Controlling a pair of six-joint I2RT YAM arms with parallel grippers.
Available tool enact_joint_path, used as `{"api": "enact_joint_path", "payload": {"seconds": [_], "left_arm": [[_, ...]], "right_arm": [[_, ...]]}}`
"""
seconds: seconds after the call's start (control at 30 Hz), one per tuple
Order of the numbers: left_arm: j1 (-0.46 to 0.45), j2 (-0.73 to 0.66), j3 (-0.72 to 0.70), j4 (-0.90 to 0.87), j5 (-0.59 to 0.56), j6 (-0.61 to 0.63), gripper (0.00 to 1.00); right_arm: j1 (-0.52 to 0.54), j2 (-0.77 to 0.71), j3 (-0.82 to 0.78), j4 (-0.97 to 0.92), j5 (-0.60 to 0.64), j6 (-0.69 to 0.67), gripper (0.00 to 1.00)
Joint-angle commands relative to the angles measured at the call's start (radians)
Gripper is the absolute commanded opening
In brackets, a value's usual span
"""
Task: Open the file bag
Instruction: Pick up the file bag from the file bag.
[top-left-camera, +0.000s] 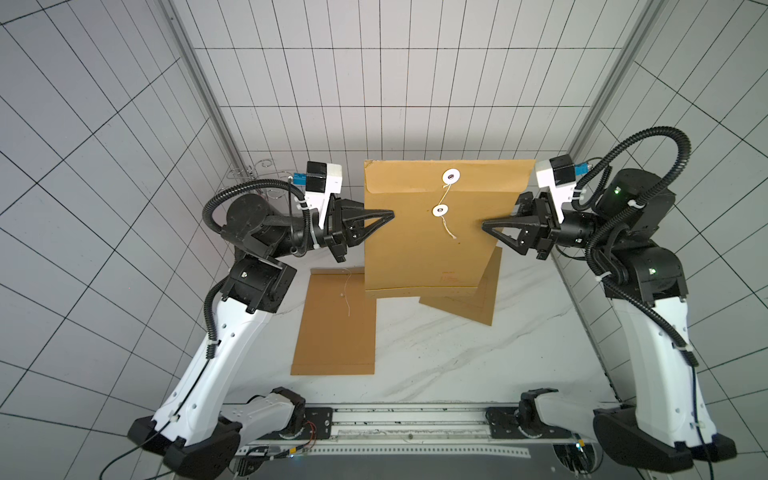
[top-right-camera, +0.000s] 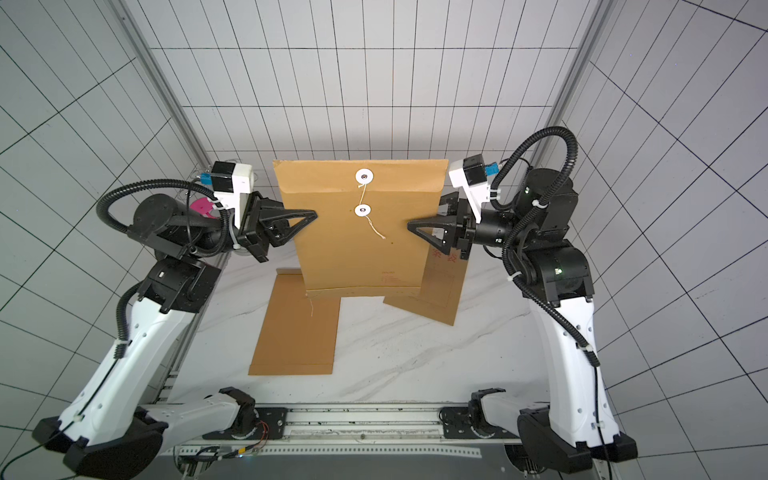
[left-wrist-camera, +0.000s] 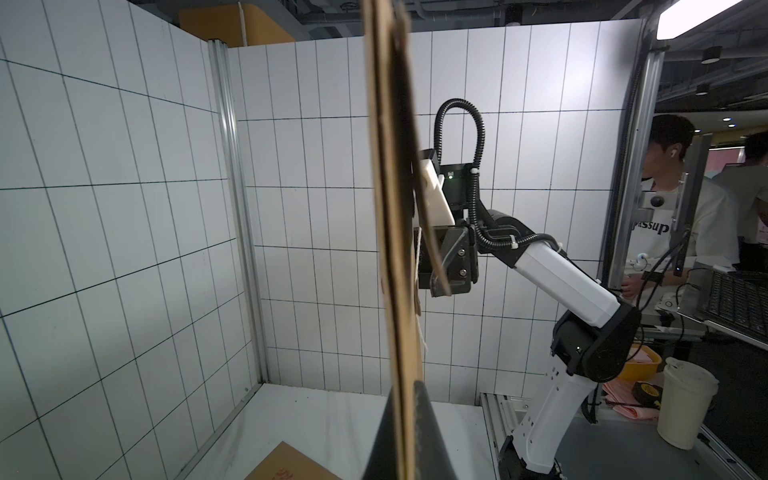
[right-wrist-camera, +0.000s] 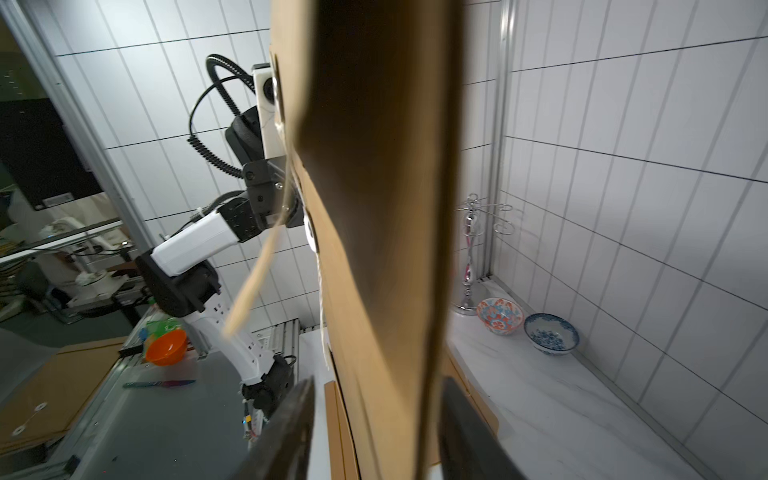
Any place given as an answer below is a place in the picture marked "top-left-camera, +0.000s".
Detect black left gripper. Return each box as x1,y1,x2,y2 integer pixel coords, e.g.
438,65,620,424
271,196,397,262

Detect brown kraft file bag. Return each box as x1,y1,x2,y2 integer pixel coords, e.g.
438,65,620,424
291,267,376,376
364,160,535,298

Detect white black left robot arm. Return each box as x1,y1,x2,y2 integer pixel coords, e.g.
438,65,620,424
128,179,395,479

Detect lower brown kraft file bags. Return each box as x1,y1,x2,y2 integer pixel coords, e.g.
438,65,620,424
419,247,502,326

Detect silver wire glass rack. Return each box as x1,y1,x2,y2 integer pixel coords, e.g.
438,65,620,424
217,158,294,201

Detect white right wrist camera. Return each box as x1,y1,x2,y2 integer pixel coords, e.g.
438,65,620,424
535,154,590,223

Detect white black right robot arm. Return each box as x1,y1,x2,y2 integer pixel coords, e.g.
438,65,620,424
482,126,737,473

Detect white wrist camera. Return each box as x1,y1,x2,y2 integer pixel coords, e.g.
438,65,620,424
292,161,343,229
535,154,590,223

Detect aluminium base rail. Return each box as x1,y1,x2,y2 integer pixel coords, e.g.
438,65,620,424
173,401,661,463

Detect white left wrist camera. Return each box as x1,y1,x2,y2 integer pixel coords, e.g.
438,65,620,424
292,161,343,229

